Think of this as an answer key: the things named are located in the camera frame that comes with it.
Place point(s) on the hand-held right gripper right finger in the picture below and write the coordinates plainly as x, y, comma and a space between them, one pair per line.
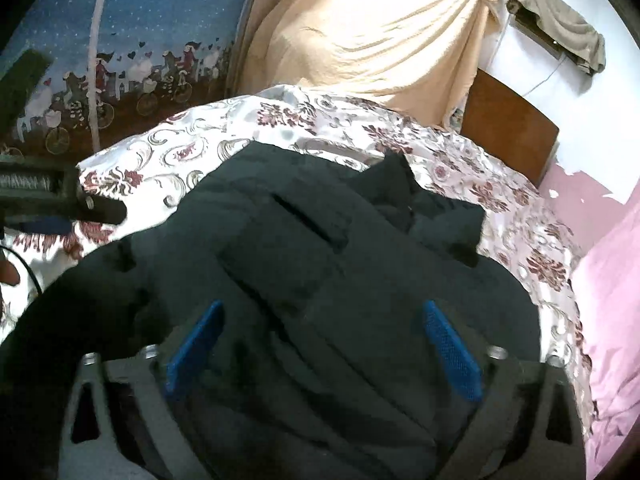
452, 355

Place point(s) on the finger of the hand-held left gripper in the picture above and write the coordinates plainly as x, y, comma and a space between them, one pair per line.
102, 210
47, 225

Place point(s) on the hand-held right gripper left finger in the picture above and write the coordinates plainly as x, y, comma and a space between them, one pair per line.
192, 347

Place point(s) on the dark green jacket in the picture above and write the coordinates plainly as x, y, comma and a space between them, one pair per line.
300, 285

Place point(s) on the person's left hand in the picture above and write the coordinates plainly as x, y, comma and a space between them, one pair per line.
9, 271

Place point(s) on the white pole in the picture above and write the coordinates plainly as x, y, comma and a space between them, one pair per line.
95, 60

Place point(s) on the pink bed sheet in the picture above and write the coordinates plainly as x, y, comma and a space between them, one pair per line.
612, 310

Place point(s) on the blue patterned carpet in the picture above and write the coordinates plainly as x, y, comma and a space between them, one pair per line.
150, 35

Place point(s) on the floral satin bedspread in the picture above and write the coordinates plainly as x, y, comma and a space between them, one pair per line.
300, 110

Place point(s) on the wooden headboard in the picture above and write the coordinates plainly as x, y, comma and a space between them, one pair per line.
505, 120

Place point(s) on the beige draped cloth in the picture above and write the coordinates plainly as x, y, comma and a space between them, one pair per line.
375, 30

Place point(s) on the khaki hanging cloth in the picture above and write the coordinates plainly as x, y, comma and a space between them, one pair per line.
560, 15

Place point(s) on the dark wall rack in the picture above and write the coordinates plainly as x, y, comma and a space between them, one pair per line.
537, 32

